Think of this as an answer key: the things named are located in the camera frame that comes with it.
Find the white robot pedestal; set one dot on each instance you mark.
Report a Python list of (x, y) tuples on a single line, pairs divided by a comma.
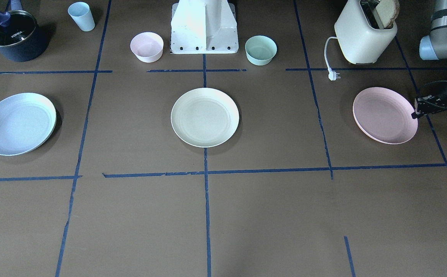
[(203, 27)]

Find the green bowl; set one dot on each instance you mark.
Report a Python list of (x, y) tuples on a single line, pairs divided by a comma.
[(260, 50)]

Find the cream toaster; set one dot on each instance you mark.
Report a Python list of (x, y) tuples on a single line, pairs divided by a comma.
[(359, 41)]

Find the light blue cup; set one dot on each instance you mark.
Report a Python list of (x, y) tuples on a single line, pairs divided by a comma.
[(81, 14)]

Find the dark blue saucepan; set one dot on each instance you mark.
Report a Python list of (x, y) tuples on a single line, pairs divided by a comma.
[(21, 37)]

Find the pink bowl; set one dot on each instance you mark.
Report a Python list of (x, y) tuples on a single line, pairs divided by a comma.
[(147, 47)]

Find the blue plate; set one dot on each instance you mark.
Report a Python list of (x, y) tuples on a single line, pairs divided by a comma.
[(27, 120)]

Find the pink plate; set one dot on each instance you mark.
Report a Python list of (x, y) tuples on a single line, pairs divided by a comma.
[(384, 115)]

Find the cream white plate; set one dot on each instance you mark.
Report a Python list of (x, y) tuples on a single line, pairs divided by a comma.
[(205, 117)]

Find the toast slice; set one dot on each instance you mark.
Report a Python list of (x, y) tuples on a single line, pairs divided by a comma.
[(388, 11)]

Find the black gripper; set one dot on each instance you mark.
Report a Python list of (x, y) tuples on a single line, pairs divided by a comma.
[(430, 106)]

